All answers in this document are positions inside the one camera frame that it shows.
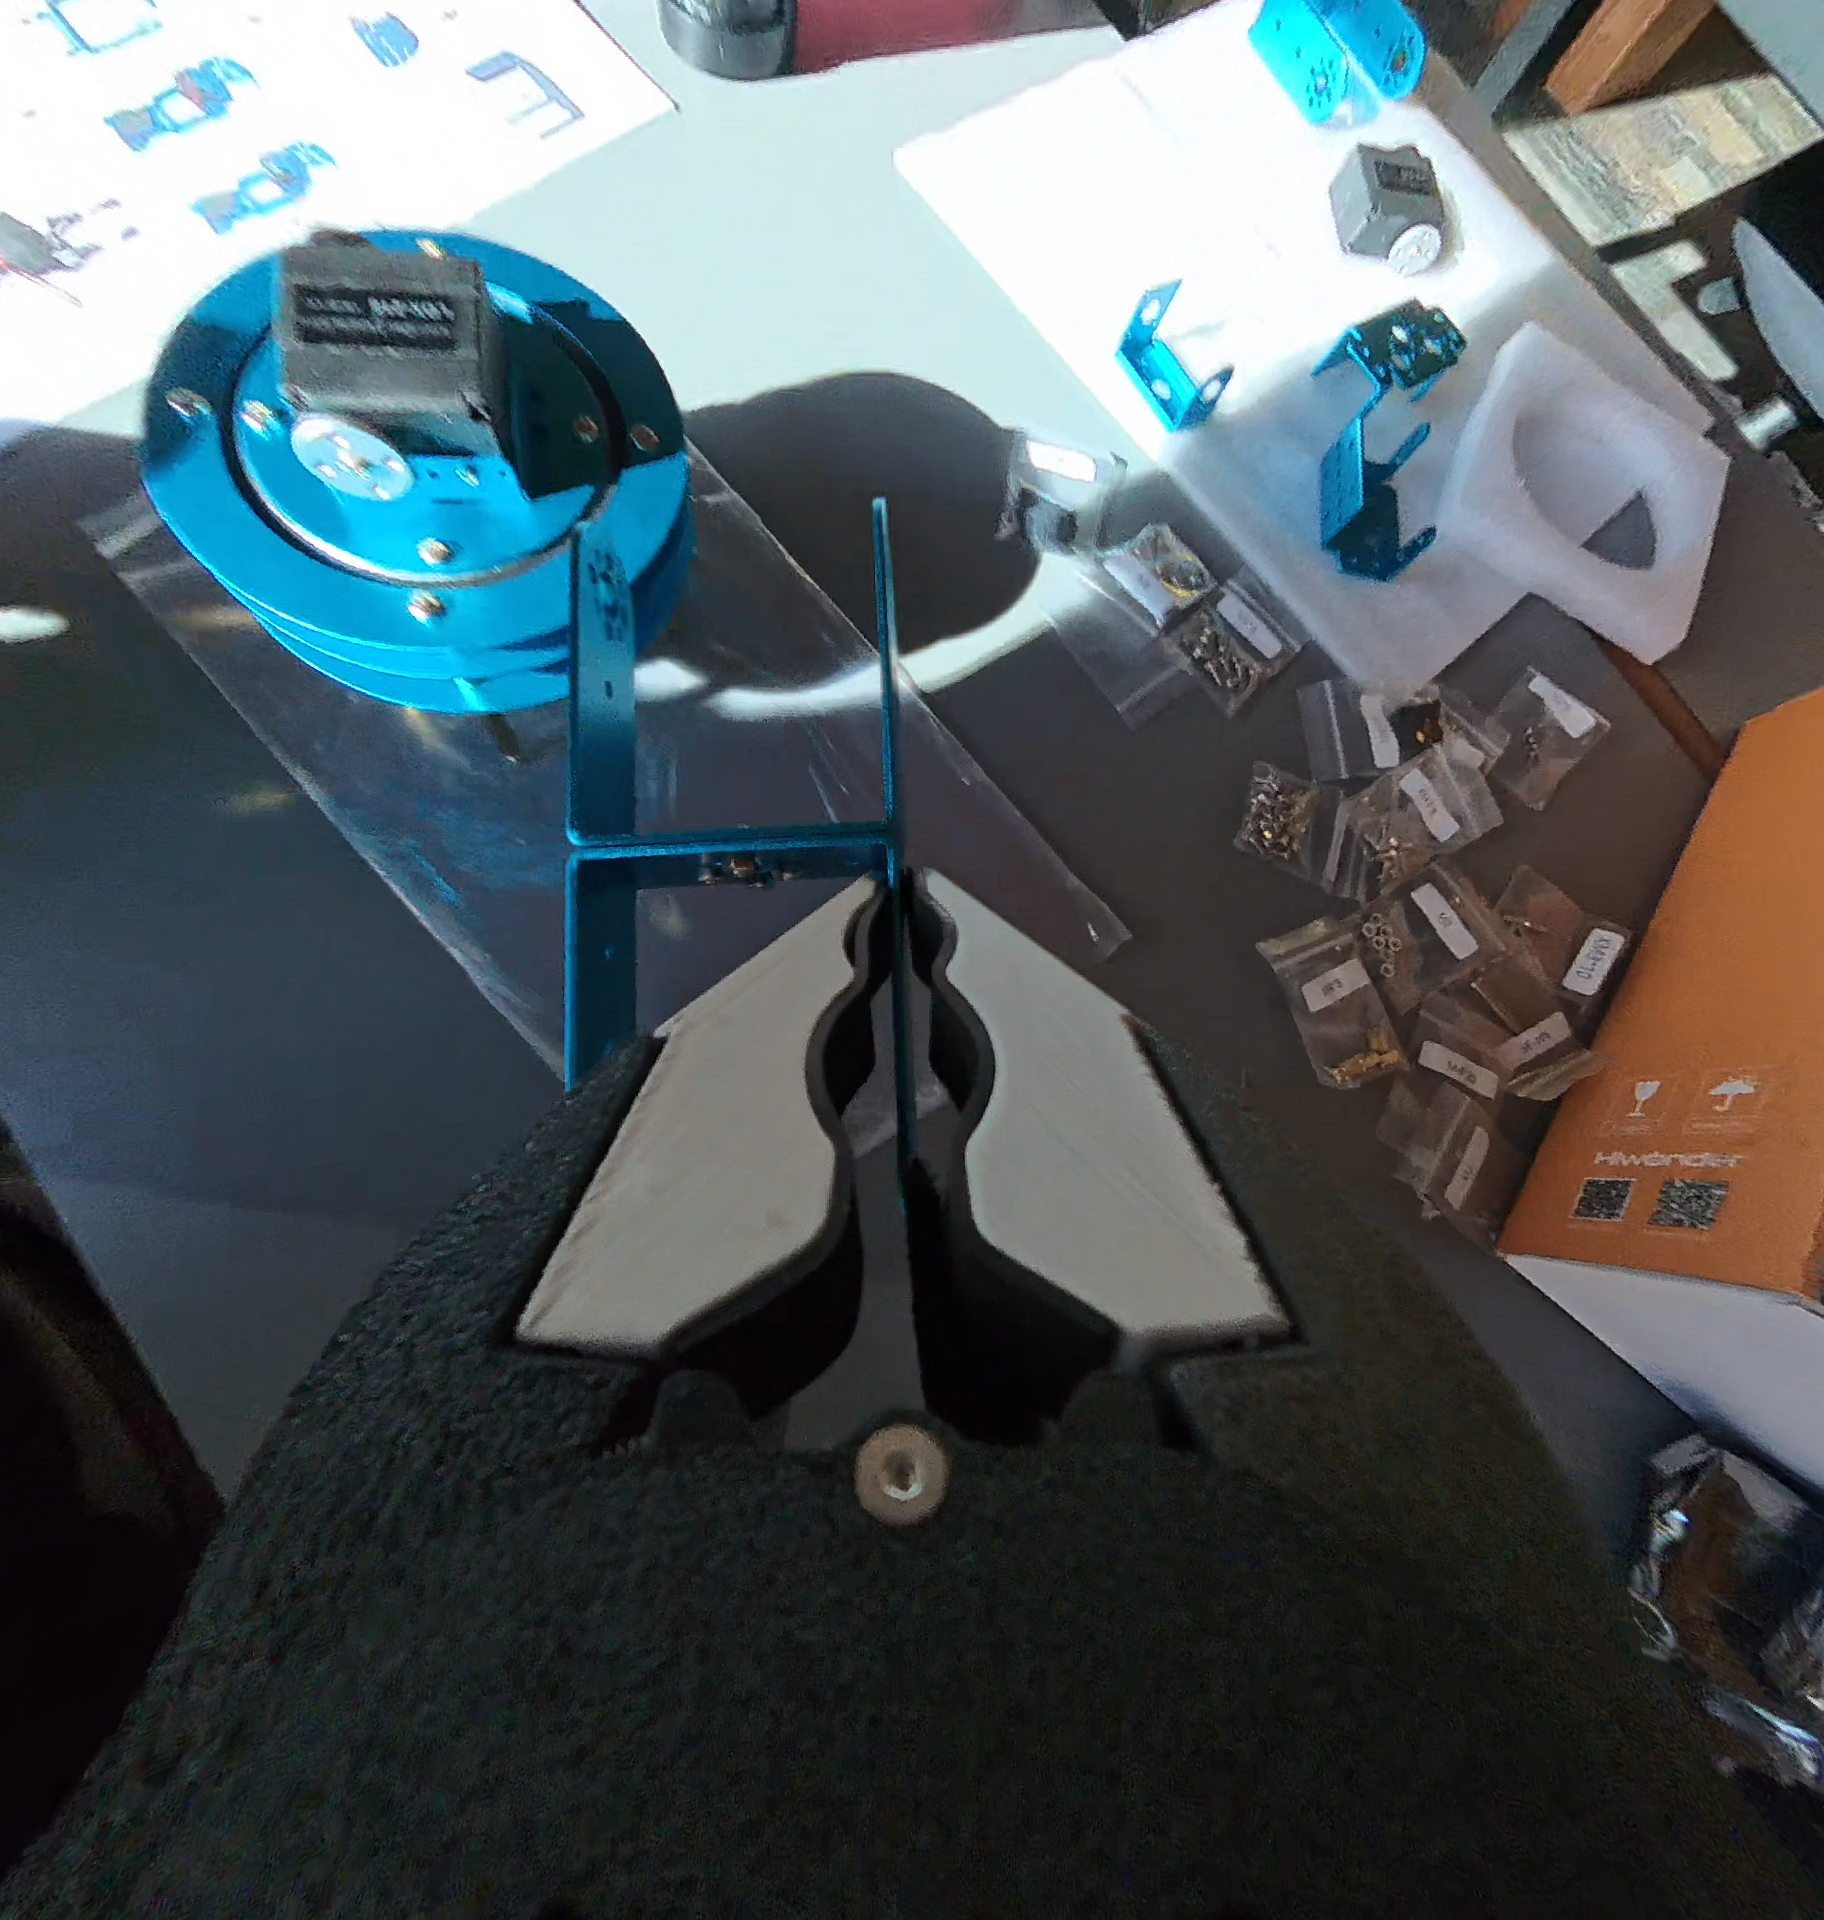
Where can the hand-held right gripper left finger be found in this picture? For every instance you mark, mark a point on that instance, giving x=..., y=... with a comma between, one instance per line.
x=686, y=1155

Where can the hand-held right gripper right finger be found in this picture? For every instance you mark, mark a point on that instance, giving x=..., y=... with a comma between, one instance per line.
x=1106, y=1155

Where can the blue double U bracket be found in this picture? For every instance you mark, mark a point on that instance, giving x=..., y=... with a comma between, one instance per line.
x=601, y=707

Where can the blue round servo base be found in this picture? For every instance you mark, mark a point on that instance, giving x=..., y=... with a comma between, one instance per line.
x=551, y=420

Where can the grey desk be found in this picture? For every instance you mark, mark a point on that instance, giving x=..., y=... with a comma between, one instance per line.
x=100, y=900

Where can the pile of screw bags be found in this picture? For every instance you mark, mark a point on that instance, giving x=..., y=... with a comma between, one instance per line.
x=1421, y=812

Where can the clear acrylic plate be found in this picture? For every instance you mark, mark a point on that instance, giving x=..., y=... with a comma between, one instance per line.
x=402, y=780

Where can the orange cardboard box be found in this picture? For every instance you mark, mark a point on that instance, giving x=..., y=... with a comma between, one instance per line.
x=1721, y=975

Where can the small servo in clear bag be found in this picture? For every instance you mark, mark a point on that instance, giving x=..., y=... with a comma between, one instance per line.
x=1061, y=487

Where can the white foam block with cutout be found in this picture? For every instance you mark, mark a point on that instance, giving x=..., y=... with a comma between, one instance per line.
x=1481, y=510

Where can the silver bubble bag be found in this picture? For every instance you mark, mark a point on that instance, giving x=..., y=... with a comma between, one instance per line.
x=1752, y=1592

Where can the white foam sheet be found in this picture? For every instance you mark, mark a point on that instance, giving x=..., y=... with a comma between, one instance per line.
x=1031, y=197

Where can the grey servo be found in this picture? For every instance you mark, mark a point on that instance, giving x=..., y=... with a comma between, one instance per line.
x=1376, y=197

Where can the printed instruction sheet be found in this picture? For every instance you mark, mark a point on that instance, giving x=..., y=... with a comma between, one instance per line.
x=402, y=122

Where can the grey office chair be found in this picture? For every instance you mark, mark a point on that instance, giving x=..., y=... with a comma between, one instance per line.
x=1812, y=315

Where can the black silver cylinder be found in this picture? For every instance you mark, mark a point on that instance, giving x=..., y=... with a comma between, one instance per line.
x=725, y=30

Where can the blue perforated U bracket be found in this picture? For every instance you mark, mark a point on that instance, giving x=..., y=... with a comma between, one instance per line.
x=1354, y=502

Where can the small blue U bracket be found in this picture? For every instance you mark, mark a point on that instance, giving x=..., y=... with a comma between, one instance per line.
x=1152, y=375

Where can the blue multi-hole bracket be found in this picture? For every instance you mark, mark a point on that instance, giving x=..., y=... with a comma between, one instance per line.
x=1399, y=345

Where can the blue servo bracket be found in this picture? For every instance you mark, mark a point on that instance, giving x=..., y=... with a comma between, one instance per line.
x=1331, y=52

